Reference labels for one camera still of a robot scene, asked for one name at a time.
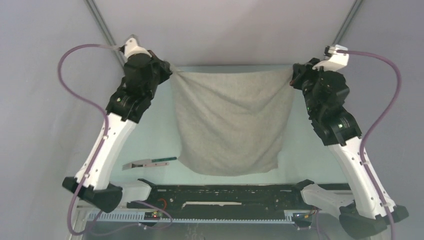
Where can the left white base arm link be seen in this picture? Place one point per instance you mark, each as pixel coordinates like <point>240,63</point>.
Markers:
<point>136,190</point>

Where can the aluminium frame post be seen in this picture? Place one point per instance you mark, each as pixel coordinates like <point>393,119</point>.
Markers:
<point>100,21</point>
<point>347,22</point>

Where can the right aluminium frame post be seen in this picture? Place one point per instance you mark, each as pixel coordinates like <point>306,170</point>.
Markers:
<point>347,22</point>

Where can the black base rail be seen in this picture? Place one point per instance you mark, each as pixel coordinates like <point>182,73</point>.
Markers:
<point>240,202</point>

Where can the white slotted cable duct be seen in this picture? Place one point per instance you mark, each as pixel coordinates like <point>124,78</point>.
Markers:
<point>155,217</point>

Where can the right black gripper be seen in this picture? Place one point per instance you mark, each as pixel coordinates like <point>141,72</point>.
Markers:
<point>300,71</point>

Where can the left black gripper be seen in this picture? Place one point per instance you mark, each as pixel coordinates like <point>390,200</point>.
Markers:
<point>163,66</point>

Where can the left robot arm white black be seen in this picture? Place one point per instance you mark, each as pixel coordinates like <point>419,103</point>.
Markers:
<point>143,72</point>

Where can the right white base arm link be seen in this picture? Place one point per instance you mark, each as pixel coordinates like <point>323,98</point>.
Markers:
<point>312,194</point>

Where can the grey cloth napkin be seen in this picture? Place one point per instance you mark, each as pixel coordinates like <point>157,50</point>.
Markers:
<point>232,124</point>

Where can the left aluminium frame post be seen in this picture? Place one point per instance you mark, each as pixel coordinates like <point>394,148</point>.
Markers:
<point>100,21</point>

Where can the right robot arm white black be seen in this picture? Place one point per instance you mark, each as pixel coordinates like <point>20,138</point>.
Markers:
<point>370,210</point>

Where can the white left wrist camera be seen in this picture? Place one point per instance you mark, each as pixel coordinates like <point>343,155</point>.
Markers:
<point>132,47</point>

